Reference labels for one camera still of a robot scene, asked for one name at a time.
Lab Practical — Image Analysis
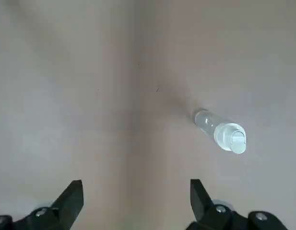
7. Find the clear slim condiment bottle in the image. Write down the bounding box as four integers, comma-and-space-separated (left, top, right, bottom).
192, 109, 247, 154

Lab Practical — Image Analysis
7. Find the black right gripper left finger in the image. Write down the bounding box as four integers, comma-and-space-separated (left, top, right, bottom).
0, 179, 84, 230

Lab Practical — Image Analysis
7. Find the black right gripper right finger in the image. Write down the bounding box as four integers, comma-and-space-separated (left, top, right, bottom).
186, 178, 289, 230

